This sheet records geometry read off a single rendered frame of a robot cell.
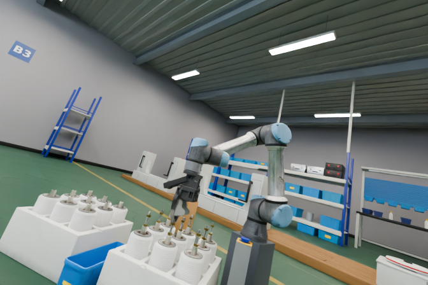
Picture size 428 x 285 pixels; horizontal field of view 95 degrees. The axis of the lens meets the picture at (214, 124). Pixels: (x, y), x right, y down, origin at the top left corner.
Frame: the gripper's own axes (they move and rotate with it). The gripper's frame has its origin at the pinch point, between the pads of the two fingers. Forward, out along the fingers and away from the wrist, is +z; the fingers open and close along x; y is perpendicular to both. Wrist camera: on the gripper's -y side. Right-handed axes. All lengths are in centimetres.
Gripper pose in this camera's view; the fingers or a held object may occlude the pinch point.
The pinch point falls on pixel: (172, 217)
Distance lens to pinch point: 92.7
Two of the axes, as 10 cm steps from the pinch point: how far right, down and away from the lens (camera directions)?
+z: -2.6, 9.3, -2.7
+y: 9.3, 1.8, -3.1
